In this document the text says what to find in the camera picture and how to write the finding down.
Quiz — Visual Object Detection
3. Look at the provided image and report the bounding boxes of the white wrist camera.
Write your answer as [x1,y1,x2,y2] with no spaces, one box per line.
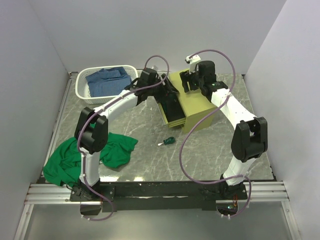
[151,65,159,71]
[185,54,201,74]

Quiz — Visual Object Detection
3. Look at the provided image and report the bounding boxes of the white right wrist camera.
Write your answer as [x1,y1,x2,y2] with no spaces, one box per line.
[185,54,201,74]

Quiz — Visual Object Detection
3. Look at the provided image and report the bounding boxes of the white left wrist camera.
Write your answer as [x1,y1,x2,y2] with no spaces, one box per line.
[151,65,159,71]

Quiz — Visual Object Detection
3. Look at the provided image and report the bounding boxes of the green stubby screwdriver orange cap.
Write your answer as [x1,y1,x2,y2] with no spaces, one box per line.
[166,94,178,103]

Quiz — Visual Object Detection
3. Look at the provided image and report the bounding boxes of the green cloth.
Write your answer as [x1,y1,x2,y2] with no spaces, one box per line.
[43,132,138,187]

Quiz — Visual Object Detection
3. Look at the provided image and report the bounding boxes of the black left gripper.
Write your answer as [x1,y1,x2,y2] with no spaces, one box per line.
[147,74,179,104]

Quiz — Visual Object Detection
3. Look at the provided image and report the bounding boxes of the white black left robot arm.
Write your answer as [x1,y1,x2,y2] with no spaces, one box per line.
[74,68,169,201]

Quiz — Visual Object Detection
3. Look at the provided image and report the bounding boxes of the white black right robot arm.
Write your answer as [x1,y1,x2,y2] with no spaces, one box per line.
[179,56,268,200]

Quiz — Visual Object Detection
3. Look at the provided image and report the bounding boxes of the aluminium frame rail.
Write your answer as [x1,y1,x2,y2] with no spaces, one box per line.
[24,181,290,205]

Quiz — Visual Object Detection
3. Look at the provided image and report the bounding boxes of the yellow-green metal tool cabinet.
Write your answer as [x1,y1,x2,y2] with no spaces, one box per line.
[167,72,216,134]

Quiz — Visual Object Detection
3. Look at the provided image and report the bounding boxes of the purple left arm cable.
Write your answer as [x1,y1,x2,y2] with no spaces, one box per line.
[76,54,171,222]

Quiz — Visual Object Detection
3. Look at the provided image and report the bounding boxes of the blue checked shirt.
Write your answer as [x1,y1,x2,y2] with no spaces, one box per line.
[85,67,132,98]

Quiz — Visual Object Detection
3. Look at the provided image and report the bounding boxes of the yellow-green cabinet top drawer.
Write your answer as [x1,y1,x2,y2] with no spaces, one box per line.
[158,97,186,128]

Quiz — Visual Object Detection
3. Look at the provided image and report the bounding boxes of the white plastic laundry basket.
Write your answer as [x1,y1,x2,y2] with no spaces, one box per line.
[75,65,138,104]

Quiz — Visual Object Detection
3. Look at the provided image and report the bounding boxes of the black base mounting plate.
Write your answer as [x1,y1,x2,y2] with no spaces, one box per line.
[69,181,249,215]

